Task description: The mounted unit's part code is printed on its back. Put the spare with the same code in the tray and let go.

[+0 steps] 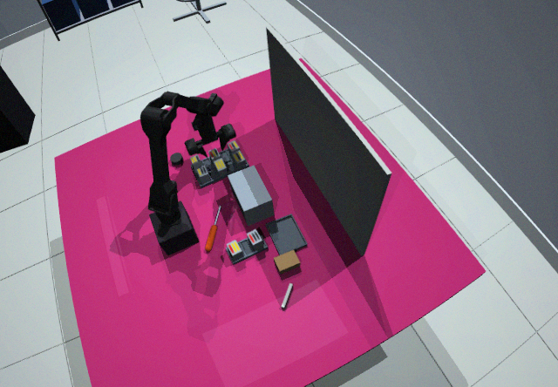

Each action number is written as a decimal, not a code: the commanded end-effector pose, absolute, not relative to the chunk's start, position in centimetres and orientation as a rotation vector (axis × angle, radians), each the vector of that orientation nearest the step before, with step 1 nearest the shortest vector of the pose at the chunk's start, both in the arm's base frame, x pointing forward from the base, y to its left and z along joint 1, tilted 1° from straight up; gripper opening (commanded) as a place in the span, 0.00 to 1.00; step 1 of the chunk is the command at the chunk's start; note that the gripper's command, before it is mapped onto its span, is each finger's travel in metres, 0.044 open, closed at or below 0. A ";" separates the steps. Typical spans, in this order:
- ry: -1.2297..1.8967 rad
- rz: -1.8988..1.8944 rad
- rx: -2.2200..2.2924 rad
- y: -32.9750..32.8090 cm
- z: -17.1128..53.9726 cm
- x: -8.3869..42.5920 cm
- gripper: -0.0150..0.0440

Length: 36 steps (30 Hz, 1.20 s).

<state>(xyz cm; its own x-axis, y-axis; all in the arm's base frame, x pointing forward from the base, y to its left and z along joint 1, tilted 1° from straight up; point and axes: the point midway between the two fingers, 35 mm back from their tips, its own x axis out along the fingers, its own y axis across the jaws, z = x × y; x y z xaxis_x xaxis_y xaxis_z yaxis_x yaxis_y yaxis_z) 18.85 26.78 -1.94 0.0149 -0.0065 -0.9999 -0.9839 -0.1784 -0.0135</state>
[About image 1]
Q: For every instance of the orange-handled screwdriver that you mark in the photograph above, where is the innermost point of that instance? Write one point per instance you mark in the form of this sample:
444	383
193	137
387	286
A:
211	237

